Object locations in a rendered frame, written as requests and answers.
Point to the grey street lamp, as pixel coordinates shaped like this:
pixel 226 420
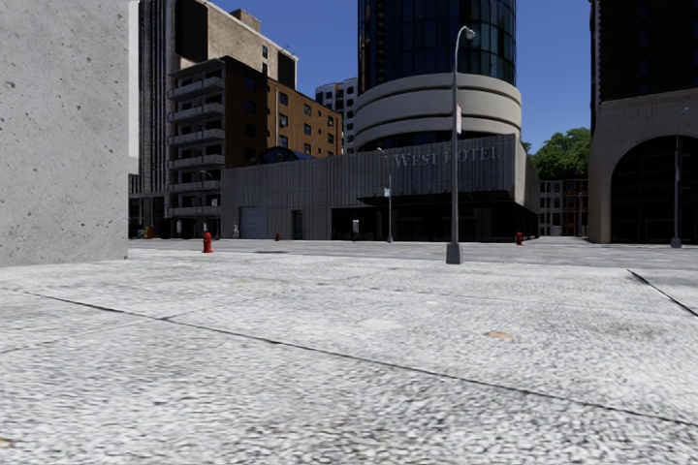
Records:
pixel 676 186
pixel 454 174
pixel 389 197

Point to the glass tower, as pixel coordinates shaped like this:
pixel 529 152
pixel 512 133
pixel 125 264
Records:
pixel 430 174

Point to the white apartment building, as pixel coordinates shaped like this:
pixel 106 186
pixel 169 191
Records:
pixel 340 104

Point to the brown brick building with balconies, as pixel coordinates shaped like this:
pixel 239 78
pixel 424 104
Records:
pixel 250 128

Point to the row of buildings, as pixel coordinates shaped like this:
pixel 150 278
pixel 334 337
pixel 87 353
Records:
pixel 561 206

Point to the trees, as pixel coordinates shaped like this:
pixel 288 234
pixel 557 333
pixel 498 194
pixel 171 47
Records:
pixel 564 154

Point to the tan concrete tower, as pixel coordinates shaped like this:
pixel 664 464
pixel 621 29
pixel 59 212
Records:
pixel 157 87

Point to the dark tower with arch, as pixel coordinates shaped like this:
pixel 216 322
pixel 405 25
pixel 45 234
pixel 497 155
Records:
pixel 645 116

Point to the sign on a post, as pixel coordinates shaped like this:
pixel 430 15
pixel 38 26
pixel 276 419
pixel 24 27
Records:
pixel 355 228

